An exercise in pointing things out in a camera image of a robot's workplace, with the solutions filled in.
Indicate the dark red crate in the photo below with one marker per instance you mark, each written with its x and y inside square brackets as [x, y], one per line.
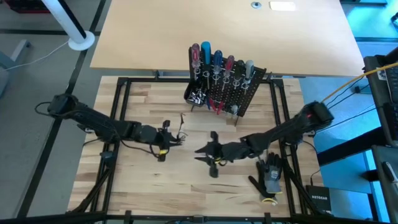
[28, 6]

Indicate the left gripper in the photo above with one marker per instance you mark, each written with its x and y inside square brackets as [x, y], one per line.
[149, 135]

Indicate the black network switch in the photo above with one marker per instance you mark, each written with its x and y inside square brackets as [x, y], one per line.
[318, 199]

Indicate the black side table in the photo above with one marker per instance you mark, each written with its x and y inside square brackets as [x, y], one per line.
[385, 186]

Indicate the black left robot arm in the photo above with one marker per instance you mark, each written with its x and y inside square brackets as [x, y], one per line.
[93, 123]

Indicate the small blue screwdriver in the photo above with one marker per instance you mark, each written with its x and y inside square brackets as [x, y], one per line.
[207, 104]

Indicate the black aluminium table frame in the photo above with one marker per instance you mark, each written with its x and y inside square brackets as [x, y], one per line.
[155, 80]

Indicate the grey table leg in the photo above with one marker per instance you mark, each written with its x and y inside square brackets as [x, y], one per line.
[15, 53]

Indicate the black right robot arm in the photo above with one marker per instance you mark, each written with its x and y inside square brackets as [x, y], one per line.
[289, 127]

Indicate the white desk pad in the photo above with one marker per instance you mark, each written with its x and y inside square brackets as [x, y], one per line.
[282, 6]

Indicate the beige desk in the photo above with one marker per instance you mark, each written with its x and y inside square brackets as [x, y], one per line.
[155, 37]

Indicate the grey desk grommet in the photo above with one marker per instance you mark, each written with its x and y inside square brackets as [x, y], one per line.
[256, 5]

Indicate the black pegboard bin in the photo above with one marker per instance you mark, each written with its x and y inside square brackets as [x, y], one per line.
[195, 96]

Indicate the black metal pegboard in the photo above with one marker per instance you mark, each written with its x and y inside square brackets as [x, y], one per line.
[248, 93]

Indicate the white post round base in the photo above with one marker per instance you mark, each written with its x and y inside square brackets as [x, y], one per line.
[81, 42]

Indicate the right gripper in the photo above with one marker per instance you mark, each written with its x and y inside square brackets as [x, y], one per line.
[230, 152]

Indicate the black equipment cart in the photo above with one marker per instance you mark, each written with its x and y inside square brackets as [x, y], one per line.
[376, 93]

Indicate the long chrome socket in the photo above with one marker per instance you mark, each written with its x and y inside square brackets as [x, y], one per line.
[199, 100]

